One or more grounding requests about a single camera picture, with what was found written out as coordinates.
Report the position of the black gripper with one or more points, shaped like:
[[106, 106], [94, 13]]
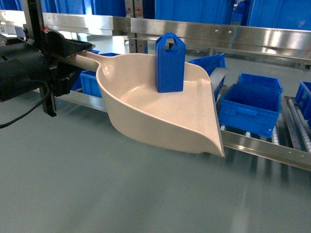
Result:
[[57, 78]]

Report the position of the blue plastic part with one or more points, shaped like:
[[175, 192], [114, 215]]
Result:
[[169, 63]]

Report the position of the beige plastic dustpan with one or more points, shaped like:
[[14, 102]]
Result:
[[184, 121]]

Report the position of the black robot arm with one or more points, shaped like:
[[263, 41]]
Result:
[[29, 65]]

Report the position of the blue bin front left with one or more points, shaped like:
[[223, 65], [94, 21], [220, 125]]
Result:
[[87, 83]]

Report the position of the blue bin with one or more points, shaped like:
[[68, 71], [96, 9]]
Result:
[[87, 83], [260, 81], [251, 109], [216, 69], [303, 99]]

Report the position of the blue bin rear left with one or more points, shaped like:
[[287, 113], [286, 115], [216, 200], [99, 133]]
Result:
[[216, 69]]

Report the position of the blue bin front right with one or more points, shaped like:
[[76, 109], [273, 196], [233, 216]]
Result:
[[251, 109]]

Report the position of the blue bin rear right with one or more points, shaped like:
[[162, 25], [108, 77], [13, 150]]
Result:
[[260, 81]]

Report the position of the blue bin far right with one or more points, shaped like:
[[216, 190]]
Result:
[[303, 99]]

